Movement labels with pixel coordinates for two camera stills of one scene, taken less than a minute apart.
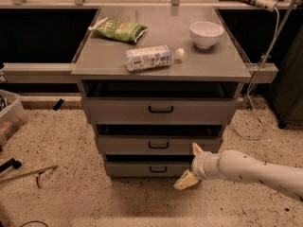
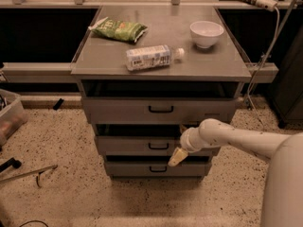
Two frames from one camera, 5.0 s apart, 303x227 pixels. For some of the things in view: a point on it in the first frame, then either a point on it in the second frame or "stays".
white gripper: [199, 165] to [187, 142]
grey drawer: [157, 145] stays
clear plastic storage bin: [12, 114] stays
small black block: [58, 104] stays
